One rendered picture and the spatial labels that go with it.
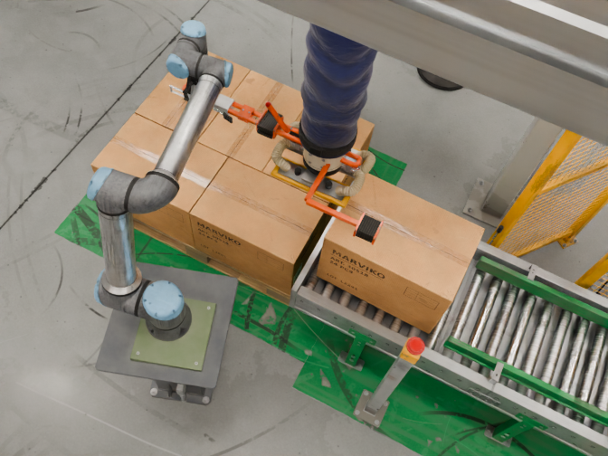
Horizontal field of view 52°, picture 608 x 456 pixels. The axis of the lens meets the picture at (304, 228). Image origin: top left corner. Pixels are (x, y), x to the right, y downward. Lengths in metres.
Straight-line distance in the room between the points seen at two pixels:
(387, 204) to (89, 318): 1.78
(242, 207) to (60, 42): 2.17
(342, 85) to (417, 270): 0.95
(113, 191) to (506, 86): 1.81
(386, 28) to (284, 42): 4.42
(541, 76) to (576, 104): 0.02
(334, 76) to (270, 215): 1.29
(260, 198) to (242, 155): 0.29
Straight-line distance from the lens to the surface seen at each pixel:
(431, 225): 2.79
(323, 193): 2.53
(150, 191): 2.01
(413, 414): 3.47
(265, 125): 2.55
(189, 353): 2.66
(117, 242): 2.23
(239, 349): 3.46
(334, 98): 2.11
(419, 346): 2.45
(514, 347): 3.12
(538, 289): 3.20
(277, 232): 3.13
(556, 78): 0.27
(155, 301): 2.45
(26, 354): 3.66
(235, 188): 3.26
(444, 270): 2.70
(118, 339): 2.74
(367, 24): 0.28
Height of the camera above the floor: 3.29
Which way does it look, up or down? 61 degrees down
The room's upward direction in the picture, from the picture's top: 8 degrees clockwise
